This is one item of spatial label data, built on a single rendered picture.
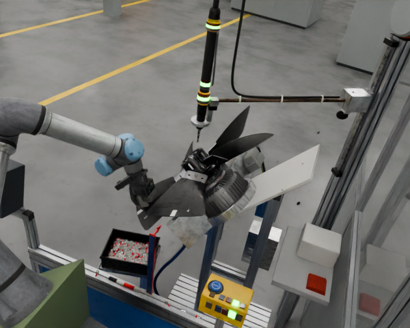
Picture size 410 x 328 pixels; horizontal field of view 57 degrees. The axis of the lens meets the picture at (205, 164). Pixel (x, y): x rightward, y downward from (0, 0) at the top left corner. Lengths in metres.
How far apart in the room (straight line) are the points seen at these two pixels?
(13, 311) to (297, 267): 1.14
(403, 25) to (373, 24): 5.16
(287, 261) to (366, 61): 5.40
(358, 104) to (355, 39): 5.24
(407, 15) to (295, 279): 1.10
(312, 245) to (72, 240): 1.79
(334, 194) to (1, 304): 1.41
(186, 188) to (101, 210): 1.72
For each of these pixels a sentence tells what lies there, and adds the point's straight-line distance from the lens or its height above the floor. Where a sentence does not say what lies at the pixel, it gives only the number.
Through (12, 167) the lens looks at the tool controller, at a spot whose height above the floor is 1.24.
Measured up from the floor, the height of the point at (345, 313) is 1.00.
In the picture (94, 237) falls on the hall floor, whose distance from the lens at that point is 2.92.
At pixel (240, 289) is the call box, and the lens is 1.36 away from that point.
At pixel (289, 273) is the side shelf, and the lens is 1.74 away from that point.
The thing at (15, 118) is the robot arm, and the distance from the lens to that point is 1.22.
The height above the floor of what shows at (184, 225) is 1.01.
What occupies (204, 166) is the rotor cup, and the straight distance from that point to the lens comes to 1.56.
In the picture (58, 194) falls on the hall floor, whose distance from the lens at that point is 3.30.
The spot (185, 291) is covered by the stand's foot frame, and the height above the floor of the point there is 0.08.
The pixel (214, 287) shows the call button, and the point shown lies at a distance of 1.33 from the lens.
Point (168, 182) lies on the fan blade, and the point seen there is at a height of 1.09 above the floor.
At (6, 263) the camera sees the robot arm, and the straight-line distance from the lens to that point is 1.09.
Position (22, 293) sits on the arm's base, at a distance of 1.09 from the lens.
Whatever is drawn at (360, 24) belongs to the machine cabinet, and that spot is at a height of 0.71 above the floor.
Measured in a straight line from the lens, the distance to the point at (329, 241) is 1.78.
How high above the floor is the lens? 2.15
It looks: 36 degrees down
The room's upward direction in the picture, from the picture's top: 9 degrees clockwise
